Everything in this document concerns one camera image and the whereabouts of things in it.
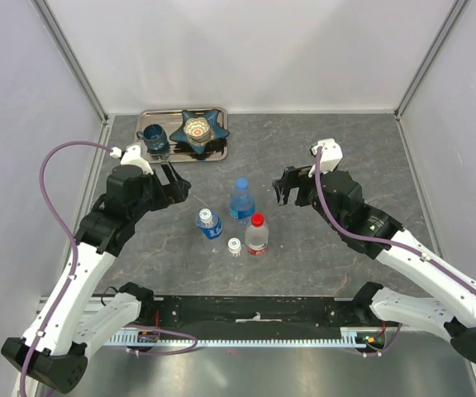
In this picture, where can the red label water bottle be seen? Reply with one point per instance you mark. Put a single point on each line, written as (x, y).
(257, 239)

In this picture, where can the blue cap water bottle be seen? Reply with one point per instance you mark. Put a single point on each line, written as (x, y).
(242, 204)

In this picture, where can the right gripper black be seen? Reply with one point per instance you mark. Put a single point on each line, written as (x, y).
(298, 177)

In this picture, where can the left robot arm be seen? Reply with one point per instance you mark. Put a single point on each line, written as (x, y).
(56, 349)

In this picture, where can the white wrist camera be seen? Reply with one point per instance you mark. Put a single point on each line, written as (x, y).
(329, 154)
(132, 156)

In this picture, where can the blue label small bottle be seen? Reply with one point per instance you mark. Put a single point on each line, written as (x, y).
(209, 223)

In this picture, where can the blue bottle cap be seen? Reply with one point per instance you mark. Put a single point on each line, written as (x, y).
(242, 183)

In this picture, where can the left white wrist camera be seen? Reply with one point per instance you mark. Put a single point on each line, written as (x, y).
(132, 156)

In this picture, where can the metal tray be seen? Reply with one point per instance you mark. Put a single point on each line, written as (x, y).
(177, 152)

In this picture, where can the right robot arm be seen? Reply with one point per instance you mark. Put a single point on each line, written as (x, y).
(450, 310)

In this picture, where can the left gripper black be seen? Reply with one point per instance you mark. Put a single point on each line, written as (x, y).
(169, 193)

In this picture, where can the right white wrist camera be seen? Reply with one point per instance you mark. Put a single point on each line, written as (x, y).
(329, 154)

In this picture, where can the slotted cable duct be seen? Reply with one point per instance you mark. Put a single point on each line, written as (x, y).
(137, 339)

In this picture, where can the red bottle cap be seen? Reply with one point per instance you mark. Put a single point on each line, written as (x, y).
(257, 219)

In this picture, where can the blue ceramic cup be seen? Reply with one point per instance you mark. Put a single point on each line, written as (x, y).
(155, 140)

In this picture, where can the small patterned bowl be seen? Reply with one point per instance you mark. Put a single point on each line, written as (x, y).
(198, 130)

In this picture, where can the clear small bottle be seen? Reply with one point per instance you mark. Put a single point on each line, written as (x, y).
(235, 248)

